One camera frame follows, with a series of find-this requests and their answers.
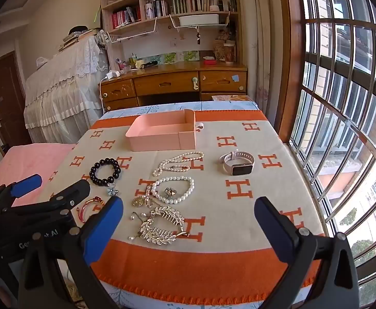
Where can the metal window grille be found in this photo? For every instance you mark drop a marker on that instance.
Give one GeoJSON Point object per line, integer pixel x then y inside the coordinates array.
{"type": "Point", "coordinates": [320, 21]}

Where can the hanging keys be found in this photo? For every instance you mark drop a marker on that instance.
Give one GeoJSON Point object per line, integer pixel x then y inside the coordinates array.
{"type": "Point", "coordinates": [198, 37]}

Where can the row of pale books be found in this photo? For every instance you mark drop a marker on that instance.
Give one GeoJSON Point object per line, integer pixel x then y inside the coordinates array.
{"type": "Point", "coordinates": [207, 1]}

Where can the silver flower charm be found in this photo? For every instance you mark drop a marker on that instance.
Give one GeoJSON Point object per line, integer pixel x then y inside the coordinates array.
{"type": "Point", "coordinates": [112, 190]}

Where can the white lace piano cover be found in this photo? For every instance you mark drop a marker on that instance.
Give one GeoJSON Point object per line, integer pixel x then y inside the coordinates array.
{"type": "Point", "coordinates": [65, 80]}

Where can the gold pearl pin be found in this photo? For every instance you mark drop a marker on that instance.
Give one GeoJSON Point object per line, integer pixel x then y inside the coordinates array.
{"type": "Point", "coordinates": [148, 193]}

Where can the stack of books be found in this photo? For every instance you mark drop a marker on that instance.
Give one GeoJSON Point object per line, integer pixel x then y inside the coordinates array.
{"type": "Point", "coordinates": [70, 40]}

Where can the beige curtain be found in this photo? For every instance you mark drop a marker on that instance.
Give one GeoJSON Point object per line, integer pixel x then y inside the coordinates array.
{"type": "Point", "coordinates": [262, 38]}

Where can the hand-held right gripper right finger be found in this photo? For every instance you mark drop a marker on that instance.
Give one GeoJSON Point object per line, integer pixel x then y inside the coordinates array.
{"type": "Point", "coordinates": [270, 225]}

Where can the wooden window frame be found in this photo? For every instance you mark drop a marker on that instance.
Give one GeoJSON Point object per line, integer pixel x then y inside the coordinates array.
{"type": "Point", "coordinates": [291, 54]}

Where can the pink fleece blanket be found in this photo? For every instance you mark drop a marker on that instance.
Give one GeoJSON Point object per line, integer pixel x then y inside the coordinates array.
{"type": "Point", "coordinates": [30, 161]}

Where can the white smart watch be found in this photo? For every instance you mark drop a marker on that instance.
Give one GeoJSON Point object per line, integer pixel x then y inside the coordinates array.
{"type": "Point", "coordinates": [239, 169]}

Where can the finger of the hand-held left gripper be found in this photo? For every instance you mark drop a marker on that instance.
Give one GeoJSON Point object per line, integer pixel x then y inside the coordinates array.
{"type": "Point", "coordinates": [26, 185]}
{"type": "Point", "coordinates": [68, 194]}

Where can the green flower postcard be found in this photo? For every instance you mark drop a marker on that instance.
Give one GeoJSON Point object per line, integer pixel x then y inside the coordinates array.
{"type": "Point", "coordinates": [191, 55]}
{"type": "Point", "coordinates": [170, 58]}

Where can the silver leaf hair comb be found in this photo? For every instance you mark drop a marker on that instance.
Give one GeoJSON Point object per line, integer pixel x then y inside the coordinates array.
{"type": "Point", "coordinates": [167, 213]}
{"type": "Point", "coordinates": [155, 235]}

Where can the small silver brooch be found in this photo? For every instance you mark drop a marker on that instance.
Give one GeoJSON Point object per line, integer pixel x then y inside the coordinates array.
{"type": "Point", "coordinates": [169, 193]}

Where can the white oblong box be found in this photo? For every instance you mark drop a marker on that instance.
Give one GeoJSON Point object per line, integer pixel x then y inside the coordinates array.
{"type": "Point", "coordinates": [197, 20]}

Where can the orange patterned blanket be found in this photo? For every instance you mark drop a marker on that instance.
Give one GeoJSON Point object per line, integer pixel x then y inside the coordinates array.
{"type": "Point", "coordinates": [239, 206]}

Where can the white charger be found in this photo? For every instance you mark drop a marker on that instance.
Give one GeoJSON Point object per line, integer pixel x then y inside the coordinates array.
{"type": "Point", "coordinates": [112, 75]}

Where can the wooden desk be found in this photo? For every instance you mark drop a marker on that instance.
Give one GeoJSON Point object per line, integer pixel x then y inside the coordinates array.
{"type": "Point", "coordinates": [162, 83]}

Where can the green drawer hook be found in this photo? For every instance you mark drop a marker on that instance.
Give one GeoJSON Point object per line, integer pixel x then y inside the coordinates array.
{"type": "Point", "coordinates": [195, 83]}

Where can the brown patterned bag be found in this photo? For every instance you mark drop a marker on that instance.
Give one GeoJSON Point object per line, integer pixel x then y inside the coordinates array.
{"type": "Point", "coordinates": [219, 50]}

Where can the small red box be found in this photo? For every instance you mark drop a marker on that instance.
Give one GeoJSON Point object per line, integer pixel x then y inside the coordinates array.
{"type": "Point", "coordinates": [209, 61]}

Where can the black flashlight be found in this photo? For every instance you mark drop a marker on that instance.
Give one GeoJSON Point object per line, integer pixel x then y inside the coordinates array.
{"type": "Point", "coordinates": [149, 64]}

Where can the pen cup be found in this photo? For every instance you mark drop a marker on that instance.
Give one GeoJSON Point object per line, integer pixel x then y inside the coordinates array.
{"type": "Point", "coordinates": [133, 61]}

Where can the orange magazine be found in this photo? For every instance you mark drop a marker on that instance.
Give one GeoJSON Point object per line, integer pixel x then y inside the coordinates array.
{"type": "Point", "coordinates": [229, 98]}

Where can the row of dark books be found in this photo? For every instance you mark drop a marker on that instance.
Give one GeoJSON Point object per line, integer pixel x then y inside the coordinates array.
{"type": "Point", "coordinates": [165, 6]}

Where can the brown wooden door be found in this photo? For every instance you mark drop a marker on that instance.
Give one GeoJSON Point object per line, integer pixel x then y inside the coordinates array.
{"type": "Point", "coordinates": [7, 96]}

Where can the pink storage box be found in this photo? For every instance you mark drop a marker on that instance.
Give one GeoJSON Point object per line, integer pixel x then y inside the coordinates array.
{"type": "Point", "coordinates": [155, 142]}

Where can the row of red books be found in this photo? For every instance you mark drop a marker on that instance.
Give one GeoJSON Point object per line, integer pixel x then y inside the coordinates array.
{"type": "Point", "coordinates": [122, 18]}

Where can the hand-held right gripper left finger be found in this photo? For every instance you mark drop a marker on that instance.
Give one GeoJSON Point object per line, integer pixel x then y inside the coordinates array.
{"type": "Point", "coordinates": [102, 231]}

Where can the wooden bookshelf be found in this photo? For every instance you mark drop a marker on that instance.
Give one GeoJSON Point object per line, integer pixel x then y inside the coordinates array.
{"type": "Point", "coordinates": [120, 2]}

